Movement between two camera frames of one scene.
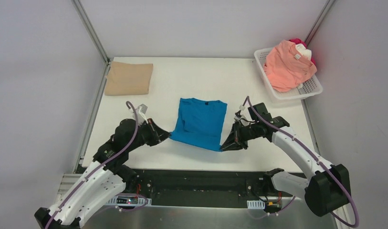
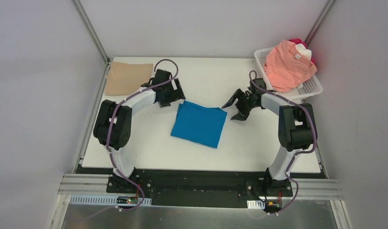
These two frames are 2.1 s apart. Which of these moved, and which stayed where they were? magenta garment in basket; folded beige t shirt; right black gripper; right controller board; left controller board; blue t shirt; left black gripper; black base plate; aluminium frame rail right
Moved: blue t shirt; left black gripper; right black gripper
Stayed: right controller board; left controller board; aluminium frame rail right; magenta garment in basket; folded beige t shirt; black base plate
